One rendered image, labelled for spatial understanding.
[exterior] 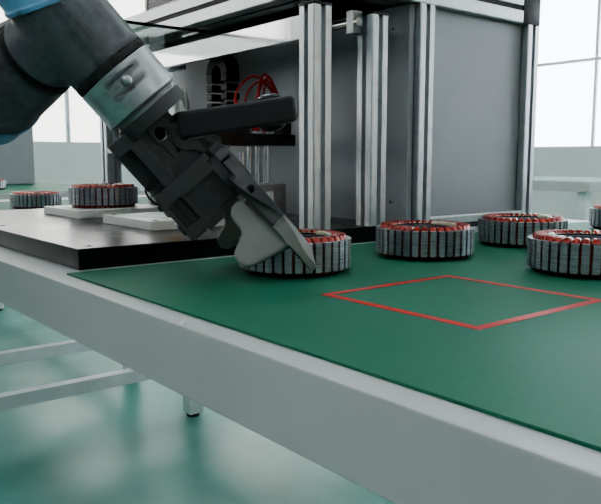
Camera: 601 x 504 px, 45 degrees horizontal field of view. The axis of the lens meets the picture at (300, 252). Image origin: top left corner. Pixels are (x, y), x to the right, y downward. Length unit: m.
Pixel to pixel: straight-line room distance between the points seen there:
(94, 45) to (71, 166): 5.38
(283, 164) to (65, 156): 4.85
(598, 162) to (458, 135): 6.80
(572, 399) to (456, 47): 0.81
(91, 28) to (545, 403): 0.48
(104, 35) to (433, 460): 0.46
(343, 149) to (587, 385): 0.78
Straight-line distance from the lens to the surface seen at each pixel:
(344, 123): 1.11
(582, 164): 7.97
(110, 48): 0.66
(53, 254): 0.83
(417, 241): 0.79
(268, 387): 0.42
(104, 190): 1.19
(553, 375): 0.40
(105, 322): 0.61
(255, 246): 0.65
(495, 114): 1.18
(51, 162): 5.97
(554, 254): 0.72
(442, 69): 1.08
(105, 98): 0.66
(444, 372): 0.39
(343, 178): 1.11
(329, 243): 0.67
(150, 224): 0.93
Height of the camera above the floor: 0.86
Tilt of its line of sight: 7 degrees down
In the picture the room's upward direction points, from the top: straight up
